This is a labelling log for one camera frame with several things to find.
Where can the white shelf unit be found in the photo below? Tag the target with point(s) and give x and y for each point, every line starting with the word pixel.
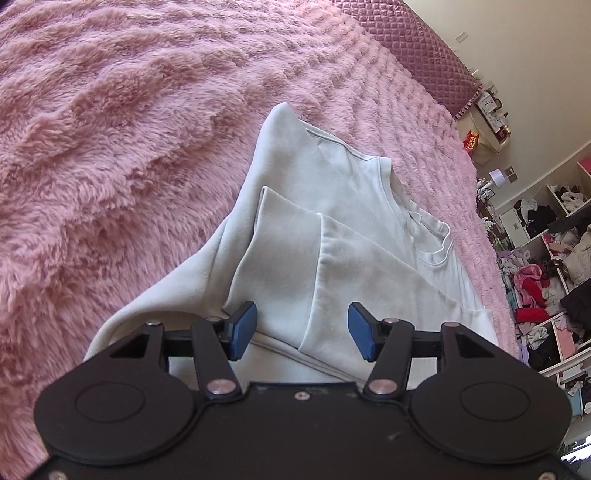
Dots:
pixel 565 337

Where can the white sweatshirt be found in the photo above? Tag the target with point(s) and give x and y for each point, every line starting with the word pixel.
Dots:
pixel 351 230

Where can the red snack packet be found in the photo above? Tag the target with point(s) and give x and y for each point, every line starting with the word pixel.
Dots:
pixel 471 141

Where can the pink fluffy blanket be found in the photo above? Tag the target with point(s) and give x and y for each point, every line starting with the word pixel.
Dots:
pixel 138 161

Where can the small picture frames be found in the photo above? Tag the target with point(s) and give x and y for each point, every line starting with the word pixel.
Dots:
pixel 488 105

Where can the pile of mixed clothes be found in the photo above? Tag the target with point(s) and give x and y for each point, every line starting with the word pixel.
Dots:
pixel 549 272

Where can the white bedside table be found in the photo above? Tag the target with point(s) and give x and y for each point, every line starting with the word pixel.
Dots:
pixel 490 141

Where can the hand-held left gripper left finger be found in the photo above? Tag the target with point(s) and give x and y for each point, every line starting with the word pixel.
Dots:
pixel 244 330

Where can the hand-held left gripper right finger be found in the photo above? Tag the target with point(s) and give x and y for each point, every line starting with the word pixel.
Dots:
pixel 362 331

